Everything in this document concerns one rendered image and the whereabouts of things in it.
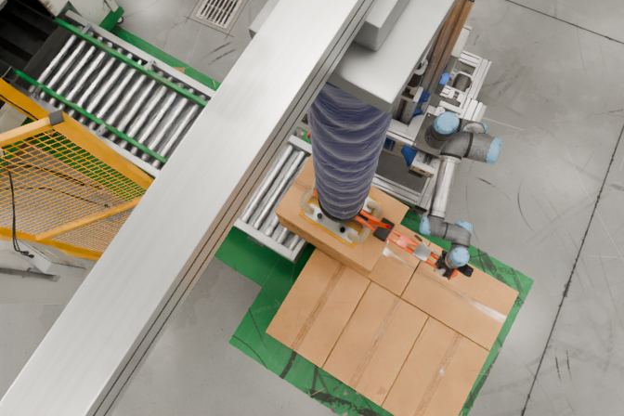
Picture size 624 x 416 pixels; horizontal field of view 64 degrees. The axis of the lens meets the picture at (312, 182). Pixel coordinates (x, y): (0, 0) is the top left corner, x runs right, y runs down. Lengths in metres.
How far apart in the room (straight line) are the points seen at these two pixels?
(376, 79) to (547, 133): 3.41
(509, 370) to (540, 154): 1.59
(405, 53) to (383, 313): 2.38
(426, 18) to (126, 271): 0.66
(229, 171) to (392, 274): 2.56
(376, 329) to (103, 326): 2.56
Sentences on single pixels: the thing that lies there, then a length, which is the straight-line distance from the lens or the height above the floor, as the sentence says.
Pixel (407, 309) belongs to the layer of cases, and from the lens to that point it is 3.17.
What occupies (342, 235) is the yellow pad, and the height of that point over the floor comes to 1.10.
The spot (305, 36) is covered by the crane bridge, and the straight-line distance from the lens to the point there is 0.73.
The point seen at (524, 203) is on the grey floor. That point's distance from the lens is 4.02.
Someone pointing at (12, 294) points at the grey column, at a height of 1.79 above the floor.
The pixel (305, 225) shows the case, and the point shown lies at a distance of 2.65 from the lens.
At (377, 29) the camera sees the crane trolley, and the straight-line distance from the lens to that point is 0.85.
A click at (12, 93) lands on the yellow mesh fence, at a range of 2.47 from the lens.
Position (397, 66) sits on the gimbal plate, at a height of 2.88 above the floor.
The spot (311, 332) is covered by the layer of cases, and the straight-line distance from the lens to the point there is 3.14.
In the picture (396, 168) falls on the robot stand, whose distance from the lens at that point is 3.64.
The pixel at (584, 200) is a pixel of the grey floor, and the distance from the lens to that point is 4.20.
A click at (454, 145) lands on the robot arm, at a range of 2.25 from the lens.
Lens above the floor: 3.68
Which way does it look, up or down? 75 degrees down
